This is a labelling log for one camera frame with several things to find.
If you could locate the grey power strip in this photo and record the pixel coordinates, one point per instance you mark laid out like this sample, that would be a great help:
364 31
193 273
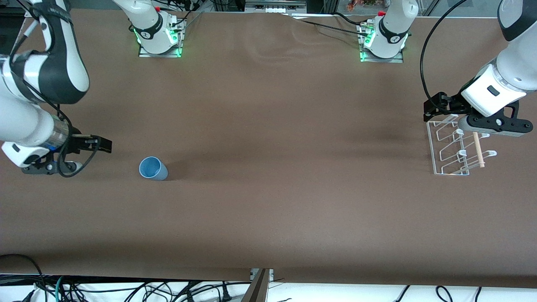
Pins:
275 4

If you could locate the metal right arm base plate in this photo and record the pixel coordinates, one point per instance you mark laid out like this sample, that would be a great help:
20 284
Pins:
144 53

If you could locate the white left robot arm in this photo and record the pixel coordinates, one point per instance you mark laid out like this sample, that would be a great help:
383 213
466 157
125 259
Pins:
516 71

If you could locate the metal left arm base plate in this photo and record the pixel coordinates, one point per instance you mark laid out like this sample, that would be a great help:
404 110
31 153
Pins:
396 60

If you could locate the light blue plastic cup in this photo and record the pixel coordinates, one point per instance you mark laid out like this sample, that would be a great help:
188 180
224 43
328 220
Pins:
154 170

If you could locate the grey metal table bracket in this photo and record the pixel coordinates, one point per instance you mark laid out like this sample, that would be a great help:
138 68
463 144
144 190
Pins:
271 274

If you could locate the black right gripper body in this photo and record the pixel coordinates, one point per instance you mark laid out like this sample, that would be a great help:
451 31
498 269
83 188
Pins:
78 142

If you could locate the brown wooden table post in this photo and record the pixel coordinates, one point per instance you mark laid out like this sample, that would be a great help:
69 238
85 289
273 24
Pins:
256 289

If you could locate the orange red background object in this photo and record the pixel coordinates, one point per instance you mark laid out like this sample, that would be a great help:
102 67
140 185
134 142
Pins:
365 4

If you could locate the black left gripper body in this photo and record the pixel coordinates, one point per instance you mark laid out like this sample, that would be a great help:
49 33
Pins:
452 104

